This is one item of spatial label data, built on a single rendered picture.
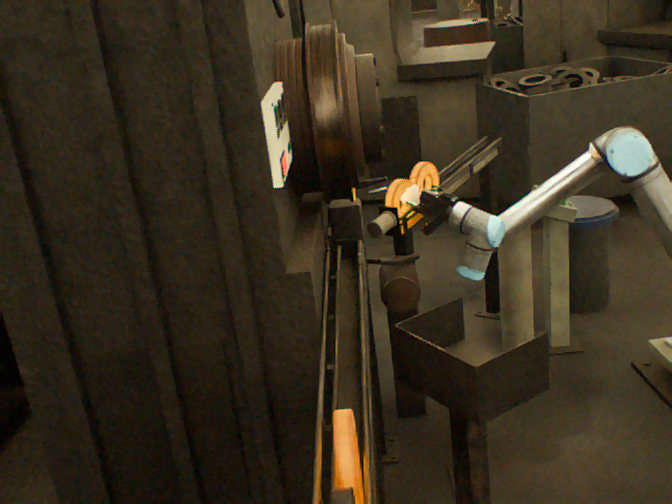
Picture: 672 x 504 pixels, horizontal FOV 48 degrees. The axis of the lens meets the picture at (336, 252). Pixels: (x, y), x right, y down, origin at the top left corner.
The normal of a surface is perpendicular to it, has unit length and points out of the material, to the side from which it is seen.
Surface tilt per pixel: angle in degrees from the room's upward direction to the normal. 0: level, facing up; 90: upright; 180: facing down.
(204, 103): 90
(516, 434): 0
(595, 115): 90
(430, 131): 90
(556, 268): 90
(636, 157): 81
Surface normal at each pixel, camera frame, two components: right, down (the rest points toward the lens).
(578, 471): -0.12, -0.93
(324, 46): -0.11, -0.56
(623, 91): 0.24, 0.32
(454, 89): -0.26, 0.37
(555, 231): -0.02, 0.36
